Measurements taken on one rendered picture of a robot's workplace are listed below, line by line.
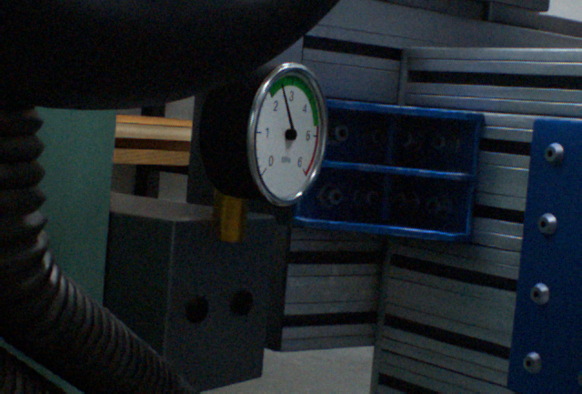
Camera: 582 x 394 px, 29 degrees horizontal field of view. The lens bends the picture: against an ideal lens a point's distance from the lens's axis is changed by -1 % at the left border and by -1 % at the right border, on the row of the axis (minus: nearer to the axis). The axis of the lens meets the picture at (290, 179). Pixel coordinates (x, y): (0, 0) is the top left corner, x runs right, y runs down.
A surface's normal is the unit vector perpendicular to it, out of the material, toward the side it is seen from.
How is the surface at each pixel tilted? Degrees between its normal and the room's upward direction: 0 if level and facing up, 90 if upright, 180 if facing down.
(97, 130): 90
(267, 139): 90
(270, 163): 90
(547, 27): 90
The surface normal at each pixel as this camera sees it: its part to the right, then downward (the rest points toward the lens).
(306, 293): 0.60, 0.10
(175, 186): 0.79, 0.11
